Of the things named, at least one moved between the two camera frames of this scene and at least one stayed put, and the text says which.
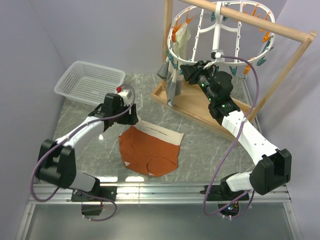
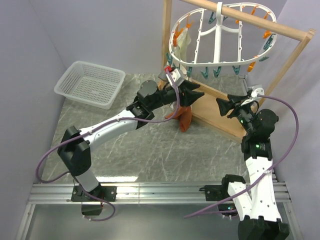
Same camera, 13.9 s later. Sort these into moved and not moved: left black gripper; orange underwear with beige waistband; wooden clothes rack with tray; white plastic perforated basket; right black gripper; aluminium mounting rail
Moved: right black gripper; orange underwear with beige waistband; left black gripper
Not moved: aluminium mounting rail; white plastic perforated basket; wooden clothes rack with tray
